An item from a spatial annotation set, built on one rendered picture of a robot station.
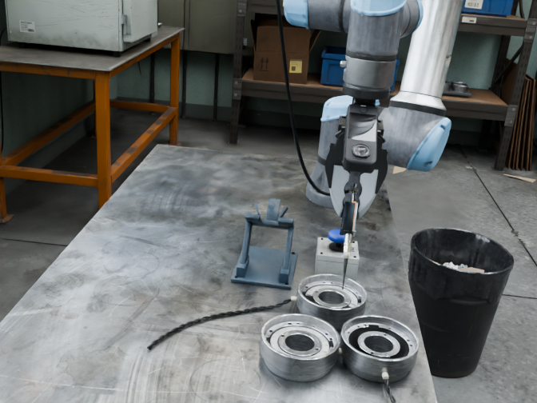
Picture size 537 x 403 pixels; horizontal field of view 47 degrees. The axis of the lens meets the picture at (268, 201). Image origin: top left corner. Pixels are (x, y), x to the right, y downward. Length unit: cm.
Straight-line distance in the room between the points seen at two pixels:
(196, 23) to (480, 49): 208
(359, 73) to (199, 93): 408
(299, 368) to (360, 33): 47
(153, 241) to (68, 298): 23
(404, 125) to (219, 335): 60
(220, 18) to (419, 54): 339
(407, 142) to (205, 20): 347
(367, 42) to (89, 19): 222
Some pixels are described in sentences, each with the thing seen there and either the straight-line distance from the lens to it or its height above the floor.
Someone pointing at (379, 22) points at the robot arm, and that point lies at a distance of 92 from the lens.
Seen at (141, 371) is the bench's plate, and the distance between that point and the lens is 84.
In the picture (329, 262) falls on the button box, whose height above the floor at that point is 83.
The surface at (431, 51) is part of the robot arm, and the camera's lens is 131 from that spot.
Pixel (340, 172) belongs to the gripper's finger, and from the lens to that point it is 98.
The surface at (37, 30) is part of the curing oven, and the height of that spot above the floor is 87.
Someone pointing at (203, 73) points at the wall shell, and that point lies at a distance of 493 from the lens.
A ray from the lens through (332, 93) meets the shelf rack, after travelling 426.
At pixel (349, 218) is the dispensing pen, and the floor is 93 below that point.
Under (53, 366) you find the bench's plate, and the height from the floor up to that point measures 80.
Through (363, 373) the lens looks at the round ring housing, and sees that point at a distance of 85.
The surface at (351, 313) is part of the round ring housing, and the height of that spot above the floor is 83.
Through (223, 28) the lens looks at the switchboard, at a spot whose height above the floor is 74.
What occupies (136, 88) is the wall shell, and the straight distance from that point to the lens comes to 509.
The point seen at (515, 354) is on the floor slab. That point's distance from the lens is 252.
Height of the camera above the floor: 132
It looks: 22 degrees down
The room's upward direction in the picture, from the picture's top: 5 degrees clockwise
